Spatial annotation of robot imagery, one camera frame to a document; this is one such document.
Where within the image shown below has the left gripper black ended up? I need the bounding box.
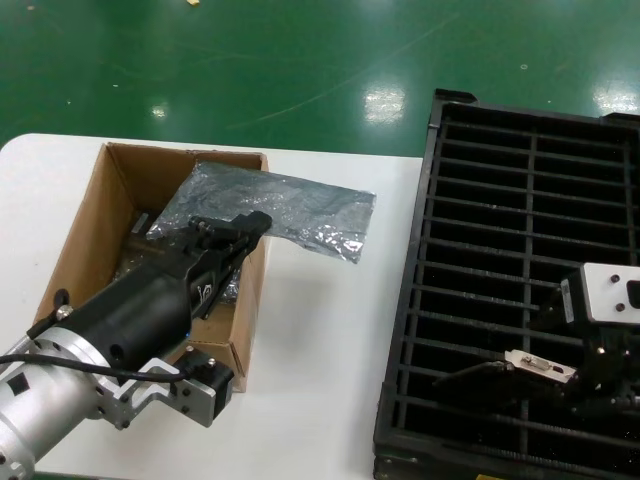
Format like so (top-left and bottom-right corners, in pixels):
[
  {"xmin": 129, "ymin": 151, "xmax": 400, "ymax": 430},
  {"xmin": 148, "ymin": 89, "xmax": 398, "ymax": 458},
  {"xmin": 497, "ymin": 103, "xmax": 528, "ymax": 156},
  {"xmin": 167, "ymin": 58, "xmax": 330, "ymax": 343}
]
[{"xmin": 63, "ymin": 211, "xmax": 275, "ymax": 375}]

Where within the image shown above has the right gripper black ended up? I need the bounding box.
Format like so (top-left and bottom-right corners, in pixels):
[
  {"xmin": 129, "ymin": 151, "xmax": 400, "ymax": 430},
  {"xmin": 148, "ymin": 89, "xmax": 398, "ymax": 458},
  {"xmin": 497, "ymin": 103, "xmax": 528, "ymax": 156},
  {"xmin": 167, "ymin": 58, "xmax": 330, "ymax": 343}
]
[{"xmin": 536, "ymin": 266, "xmax": 640, "ymax": 417}]

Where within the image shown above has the grey antistatic bag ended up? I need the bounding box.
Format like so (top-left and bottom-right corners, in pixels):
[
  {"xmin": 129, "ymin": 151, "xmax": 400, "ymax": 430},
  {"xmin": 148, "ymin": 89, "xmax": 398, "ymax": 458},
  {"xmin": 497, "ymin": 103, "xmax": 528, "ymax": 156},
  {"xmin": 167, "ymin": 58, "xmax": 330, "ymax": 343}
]
[{"xmin": 145, "ymin": 159, "xmax": 378, "ymax": 268}]

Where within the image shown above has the graphics card with silver bracket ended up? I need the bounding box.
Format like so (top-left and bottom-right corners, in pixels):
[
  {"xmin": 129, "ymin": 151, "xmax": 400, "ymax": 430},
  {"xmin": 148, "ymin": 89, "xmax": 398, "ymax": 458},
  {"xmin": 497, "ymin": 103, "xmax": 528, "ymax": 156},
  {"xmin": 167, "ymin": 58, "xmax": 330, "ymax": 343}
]
[{"xmin": 432, "ymin": 348, "xmax": 578, "ymax": 397}]

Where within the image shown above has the bagged graphics card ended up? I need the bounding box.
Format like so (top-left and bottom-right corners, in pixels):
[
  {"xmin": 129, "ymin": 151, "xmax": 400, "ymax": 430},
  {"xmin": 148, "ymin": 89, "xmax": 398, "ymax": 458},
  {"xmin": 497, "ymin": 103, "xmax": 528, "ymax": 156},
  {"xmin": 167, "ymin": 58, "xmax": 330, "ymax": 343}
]
[{"xmin": 118, "ymin": 209, "xmax": 246, "ymax": 307}]

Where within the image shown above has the brown cardboard box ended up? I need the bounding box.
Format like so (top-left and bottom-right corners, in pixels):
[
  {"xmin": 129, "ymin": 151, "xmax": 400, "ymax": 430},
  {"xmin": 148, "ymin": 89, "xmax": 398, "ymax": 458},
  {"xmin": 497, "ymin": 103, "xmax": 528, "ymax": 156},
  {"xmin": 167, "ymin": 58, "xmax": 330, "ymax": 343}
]
[{"xmin": 30, "ymin": 143, "xmax": 276, "ymax": 395}]

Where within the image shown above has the black slotted plastic container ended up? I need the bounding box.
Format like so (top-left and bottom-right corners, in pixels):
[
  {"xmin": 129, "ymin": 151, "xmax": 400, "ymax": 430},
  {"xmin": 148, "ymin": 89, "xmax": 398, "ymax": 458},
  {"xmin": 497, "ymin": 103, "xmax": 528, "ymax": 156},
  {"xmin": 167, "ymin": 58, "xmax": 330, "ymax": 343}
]
[{"xmin": 373, "ymin": 88, "xmax": 640, "ymax": 480}]

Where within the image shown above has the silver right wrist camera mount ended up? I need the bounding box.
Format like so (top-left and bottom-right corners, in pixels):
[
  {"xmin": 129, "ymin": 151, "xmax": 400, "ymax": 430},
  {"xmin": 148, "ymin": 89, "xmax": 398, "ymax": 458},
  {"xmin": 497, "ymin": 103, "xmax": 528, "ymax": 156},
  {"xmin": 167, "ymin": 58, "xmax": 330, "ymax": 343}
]
[{"xmin": 580, "ymin": 261, "xmax": 640, "ymax": 322}]

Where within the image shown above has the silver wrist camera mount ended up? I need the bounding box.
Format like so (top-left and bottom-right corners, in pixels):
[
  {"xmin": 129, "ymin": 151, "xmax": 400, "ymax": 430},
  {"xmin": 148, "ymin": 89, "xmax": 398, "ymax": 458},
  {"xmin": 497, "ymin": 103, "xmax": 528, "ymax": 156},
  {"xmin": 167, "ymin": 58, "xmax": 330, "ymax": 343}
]
[
  {"xmin": 580, "ymin": 261, "xmax": 640, "ymax": 322},
  {"xmin": 97, "ymin": 347, "xmax": 236, "ymax": 431}
]

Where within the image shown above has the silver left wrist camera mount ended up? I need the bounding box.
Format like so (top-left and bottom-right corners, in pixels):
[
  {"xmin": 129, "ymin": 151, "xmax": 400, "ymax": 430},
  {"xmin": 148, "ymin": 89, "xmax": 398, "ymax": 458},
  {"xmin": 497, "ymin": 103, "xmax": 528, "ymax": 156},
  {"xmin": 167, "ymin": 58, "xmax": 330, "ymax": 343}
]
[{"xmin": 97, "ymin": 347, "xmax": 236, "ymax": 431}]

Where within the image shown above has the black left camera cable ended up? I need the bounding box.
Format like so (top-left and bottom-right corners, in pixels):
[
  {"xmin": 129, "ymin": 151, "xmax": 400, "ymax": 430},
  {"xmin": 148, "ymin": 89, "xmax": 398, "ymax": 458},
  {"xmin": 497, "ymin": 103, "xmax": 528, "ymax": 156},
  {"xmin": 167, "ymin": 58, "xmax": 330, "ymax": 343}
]
[{"xmin": 0, "ymin": 352, "xmax": 202, "ymax": 385}]

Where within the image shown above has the black left gripper connector cable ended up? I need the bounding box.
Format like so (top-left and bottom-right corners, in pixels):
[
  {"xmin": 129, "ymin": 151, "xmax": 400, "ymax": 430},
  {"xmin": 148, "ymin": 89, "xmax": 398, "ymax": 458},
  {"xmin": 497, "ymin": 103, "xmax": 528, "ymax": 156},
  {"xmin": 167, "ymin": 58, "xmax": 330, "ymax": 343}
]
[{"xmin": 0, "ymin": 288, "xmax": 72, "ymax": 359}]

